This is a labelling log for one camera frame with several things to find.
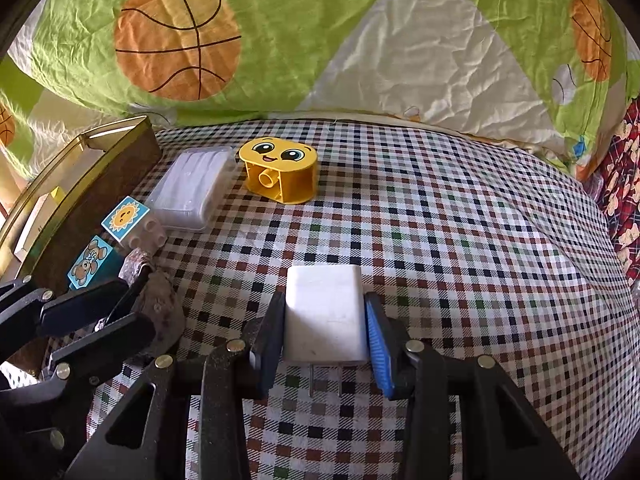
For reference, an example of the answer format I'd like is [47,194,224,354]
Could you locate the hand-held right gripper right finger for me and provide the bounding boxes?
[364,292,583,480]

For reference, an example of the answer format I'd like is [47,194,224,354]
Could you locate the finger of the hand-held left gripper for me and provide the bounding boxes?
[0,277,131,356]
[37,312,156,391]

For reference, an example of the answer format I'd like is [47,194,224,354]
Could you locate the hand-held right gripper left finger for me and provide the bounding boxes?
[67,292,287,480]

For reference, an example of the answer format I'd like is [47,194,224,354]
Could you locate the mottled stone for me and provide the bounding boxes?
[97,252,186,361]

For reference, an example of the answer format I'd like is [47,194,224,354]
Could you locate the white charger plug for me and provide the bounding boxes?
[284,264,371,396]

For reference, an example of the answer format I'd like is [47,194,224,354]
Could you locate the gold metal tin box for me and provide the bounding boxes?
[0,115,163,376]

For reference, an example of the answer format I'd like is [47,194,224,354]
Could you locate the clear plastic box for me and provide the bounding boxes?
[148,146,237,233]

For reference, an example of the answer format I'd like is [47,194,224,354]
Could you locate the yellow smiley face block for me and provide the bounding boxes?
[237,136,320,205]

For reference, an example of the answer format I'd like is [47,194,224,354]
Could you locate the teal bear print block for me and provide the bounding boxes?
[67,235,126,291]

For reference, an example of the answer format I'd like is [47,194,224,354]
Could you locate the sun print toy block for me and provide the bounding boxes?
[101,195,168,253]

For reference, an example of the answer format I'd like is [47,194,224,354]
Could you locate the checkered tablecloth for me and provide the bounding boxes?
[85,117,636,480]

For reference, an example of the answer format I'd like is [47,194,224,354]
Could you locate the red bear print blanket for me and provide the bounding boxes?
[595,102,640,281]

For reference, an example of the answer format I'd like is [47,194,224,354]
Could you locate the basketball print bed sheet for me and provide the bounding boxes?
[0,0,640,181]

